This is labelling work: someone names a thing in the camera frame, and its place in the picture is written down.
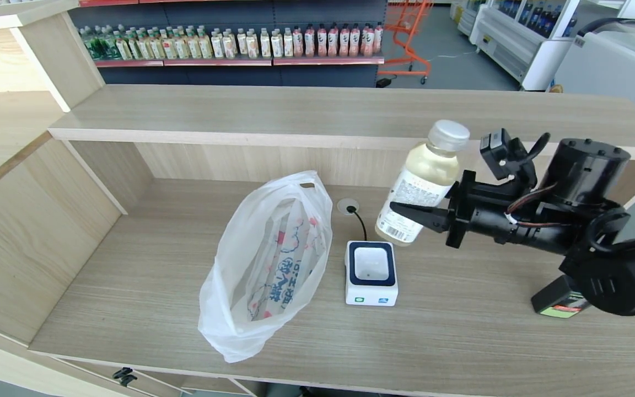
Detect pale yellow drink bottle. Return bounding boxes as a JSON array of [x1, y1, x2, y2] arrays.
[[375, 119, 471, 248]]

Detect black cabinet latch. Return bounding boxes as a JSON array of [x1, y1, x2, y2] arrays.
[[112, 367, 138, 387]]

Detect white display cooler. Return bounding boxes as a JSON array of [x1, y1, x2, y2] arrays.
[[457, 0, 591, 92]]

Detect black box with green label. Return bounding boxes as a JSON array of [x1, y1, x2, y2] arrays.
[[531, 274, 592, 319]]

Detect dark shop shelf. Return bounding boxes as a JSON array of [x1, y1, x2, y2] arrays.
[[68, 0, 389, 89]]

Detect wooden counter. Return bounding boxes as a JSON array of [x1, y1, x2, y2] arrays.
[[0, 0, 635, 397]]

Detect white chest freezer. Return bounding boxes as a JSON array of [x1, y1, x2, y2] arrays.
[[551, 18, 635, 131]]

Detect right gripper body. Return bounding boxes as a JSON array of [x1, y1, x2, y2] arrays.
[[445, 169, 545, 249]]

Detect white barcode scanner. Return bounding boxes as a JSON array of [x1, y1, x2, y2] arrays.
[[345, 240, 399, 307]]

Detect white pack with pink print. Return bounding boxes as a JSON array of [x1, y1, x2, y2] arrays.
[[232, 201, 327, 324]]

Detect black scanner cable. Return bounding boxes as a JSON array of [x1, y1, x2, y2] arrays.
[[346, 206, 368, 243]]

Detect row of bottles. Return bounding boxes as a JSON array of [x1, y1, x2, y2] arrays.
[[78, 23, 385, 61]]

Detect white plastic shopping bag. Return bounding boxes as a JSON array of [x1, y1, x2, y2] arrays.
[[197, 170, 334, 364]]

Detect orange metal cart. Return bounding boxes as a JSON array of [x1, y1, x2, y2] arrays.
[[378, 0, 434, 85]]

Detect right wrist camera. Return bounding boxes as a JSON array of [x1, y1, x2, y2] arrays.
[[480, 128, 551, 186]]

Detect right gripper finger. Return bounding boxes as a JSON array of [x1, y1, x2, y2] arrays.
[[389, 201, 451, 233]]

